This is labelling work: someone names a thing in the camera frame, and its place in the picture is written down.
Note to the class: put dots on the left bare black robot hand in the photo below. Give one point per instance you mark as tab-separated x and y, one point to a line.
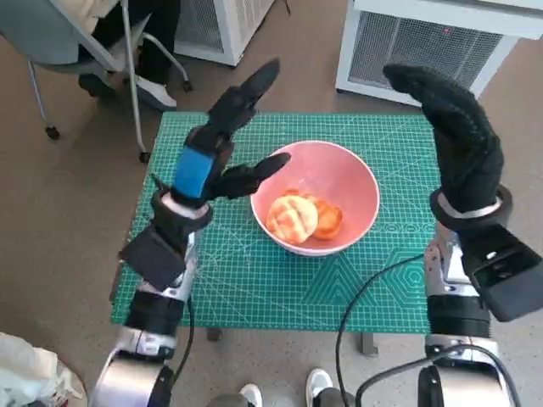
220	123

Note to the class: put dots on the right black gloved robot hand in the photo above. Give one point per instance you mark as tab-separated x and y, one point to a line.
466	144

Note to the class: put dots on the round toy bread bun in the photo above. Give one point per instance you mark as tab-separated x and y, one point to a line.
292	218

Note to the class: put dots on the pink bowl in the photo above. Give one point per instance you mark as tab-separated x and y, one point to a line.
339	169

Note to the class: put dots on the long striped toy bread loaf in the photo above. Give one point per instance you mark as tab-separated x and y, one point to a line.
328	220

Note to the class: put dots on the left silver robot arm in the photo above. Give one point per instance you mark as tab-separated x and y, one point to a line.
152	309

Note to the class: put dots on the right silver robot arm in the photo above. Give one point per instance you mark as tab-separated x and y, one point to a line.
454	313

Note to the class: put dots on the small white mesh cabinet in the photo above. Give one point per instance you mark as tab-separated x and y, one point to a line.
250	17

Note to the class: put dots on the large white mesh cabinet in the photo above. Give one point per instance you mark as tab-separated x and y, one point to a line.
424	42

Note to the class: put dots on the green cutting mat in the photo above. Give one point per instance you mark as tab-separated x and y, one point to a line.
275	288

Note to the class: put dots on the grey office chair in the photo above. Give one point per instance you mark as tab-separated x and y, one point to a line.
42	38

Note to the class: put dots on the white shoe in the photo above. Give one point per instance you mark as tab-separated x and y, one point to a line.
319	381
251	394

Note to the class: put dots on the white bag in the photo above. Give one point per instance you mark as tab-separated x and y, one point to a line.
29	373

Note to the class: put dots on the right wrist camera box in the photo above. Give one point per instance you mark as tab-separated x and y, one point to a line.
505	280

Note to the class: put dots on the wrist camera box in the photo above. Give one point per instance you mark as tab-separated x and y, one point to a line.
157	258
505	280

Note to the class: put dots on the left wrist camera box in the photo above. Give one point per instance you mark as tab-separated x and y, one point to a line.
157	258

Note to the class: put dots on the grey table leg bracket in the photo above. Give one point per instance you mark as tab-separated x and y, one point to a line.
214	335
368	345

